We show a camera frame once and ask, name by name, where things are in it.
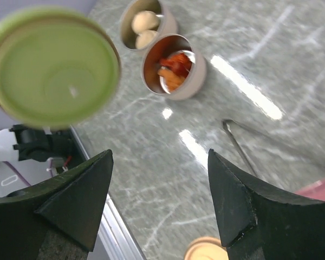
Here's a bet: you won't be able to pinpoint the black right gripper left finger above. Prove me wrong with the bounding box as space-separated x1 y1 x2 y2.
0 150 113 259

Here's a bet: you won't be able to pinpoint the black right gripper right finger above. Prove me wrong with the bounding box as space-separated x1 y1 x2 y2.
208 149 325 259

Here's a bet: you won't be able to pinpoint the steel food tongs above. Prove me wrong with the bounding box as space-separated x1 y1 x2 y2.
222 119 325 187

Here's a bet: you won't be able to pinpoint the green round lid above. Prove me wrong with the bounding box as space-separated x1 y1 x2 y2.
0 5 121 129

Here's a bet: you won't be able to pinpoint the orange fried food piece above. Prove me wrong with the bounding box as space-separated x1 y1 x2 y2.
158 69 185 92

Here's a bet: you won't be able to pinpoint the steamed white bun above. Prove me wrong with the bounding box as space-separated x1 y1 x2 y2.
135 30 158 49
131 10 160 34

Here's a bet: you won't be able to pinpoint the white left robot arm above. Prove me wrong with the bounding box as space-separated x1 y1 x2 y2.
0 125 73 197

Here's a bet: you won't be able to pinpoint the beige round lid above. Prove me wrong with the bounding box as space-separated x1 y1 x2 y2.
184 237 229 260

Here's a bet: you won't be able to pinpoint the pink dotted plate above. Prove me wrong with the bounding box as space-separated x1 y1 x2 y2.
296 178 325 202

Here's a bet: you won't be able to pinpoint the aluminium mounting rail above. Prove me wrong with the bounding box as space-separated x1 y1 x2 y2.
69 126 147 260

